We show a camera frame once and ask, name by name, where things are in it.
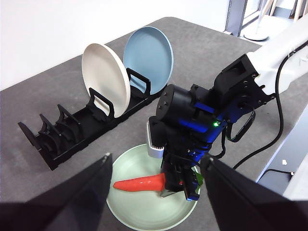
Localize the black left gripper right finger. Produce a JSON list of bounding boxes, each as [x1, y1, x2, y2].
[[200, 154, 308, 231]]

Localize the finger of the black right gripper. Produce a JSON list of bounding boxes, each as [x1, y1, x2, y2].
[[183, 167, 201, 202], [158, 155, 186, 198]]

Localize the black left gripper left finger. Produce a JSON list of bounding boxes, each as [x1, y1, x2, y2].
[[0, 153, 114, 231]]

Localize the orange carrot with green leaves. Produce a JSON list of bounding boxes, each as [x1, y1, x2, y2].
[[113, 166, 205, 196]]

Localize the green plate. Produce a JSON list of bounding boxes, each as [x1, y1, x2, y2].
[[106, 143, 202, 231]]

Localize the black plate rack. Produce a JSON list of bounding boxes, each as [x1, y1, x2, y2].
[[17, 68, 160, 171]]

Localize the blue plate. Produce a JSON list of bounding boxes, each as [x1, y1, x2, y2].
[[123, 26, 175, 96]]

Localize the cream plate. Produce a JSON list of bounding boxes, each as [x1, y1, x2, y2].
[[81, 43, 131, 119]]

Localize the white lamp stand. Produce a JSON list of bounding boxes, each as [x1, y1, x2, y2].
[[243, 0, 269, 41]]

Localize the wooden boards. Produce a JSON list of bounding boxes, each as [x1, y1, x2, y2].
[[269, 0, 308, 23]]

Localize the black cable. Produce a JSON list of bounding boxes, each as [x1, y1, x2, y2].
[[231, 51, 297, 169]]

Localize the grey window frame post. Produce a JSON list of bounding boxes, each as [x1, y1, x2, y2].
[[223, 0, 249, 37]]

